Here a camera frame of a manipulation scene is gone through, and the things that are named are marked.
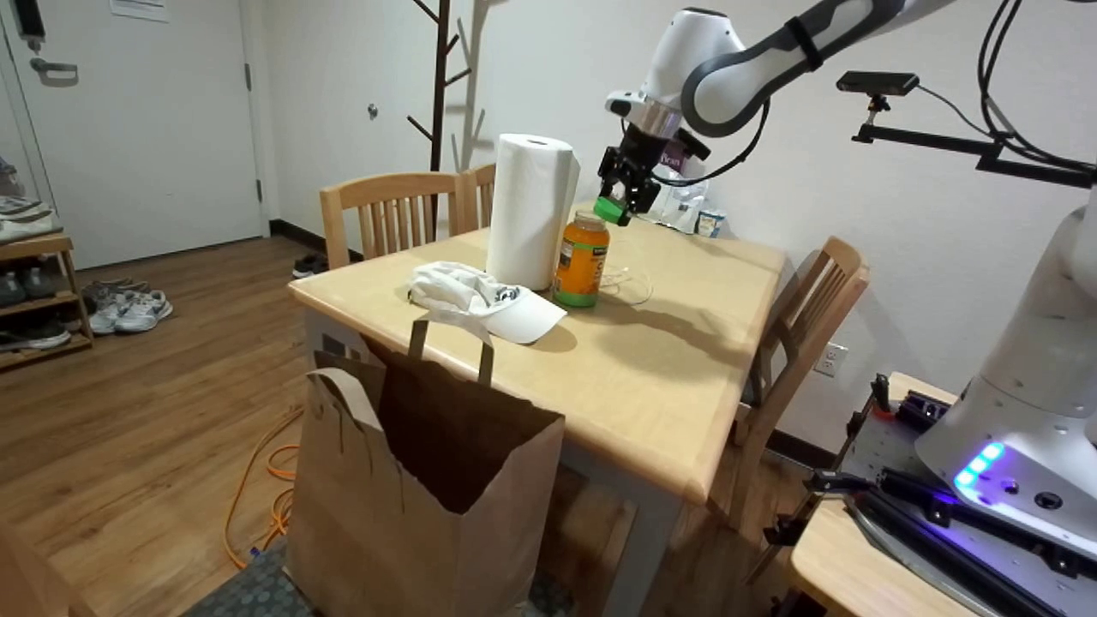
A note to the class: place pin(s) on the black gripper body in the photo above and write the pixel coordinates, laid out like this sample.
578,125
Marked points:
637,151

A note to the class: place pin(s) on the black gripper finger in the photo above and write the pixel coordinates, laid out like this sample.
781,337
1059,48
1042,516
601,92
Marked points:
647,195
611,184

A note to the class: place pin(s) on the green bottle lid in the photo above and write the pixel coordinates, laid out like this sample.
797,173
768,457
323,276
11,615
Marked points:
611,211

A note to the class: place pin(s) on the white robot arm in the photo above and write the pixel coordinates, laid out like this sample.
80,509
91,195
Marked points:
731,80

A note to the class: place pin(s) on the orange juice bottle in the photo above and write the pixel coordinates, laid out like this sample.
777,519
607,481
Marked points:
579,261

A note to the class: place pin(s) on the small white gadget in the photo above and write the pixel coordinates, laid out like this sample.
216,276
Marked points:
698,217

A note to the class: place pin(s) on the white paper towel roll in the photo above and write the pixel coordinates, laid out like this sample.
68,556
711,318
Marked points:
528,207

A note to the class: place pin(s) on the wooden slatted chair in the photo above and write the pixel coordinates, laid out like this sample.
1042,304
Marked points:
818,297
389,185
480,195

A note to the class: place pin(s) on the dark wooden coat rack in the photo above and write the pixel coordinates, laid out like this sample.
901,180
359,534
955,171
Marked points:
440,69

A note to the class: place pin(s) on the black orange bar clamp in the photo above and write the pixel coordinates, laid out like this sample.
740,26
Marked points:
818,502
901,404

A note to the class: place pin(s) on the grey mounting plate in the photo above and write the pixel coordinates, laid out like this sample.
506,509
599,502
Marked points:
893,449

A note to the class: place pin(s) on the brown paper bag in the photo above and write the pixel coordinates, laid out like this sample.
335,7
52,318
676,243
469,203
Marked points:
379,527

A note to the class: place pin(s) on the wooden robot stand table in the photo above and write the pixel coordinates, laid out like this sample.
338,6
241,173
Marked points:
834,569

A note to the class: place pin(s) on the white door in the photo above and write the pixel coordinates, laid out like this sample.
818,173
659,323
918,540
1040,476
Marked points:
147,125

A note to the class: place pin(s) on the black aluminium bar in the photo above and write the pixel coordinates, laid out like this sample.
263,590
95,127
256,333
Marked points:
946,549

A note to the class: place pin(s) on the white sneaker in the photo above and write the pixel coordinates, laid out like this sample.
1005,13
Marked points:
108,312
147,311

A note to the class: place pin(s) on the grey rug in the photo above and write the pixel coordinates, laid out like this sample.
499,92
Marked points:
245,595

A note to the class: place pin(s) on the wooden shoe rack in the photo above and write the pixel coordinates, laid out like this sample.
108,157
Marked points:
45,301

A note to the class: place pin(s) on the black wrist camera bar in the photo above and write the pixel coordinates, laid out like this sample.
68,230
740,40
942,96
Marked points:
685,146

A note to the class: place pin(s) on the black exterior camera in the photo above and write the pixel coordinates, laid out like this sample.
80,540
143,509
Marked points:
878,83

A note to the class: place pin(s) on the white wall outlet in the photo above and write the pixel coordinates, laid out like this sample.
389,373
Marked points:
829,361

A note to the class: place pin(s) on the black camera boom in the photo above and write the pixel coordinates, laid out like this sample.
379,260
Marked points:
946,141

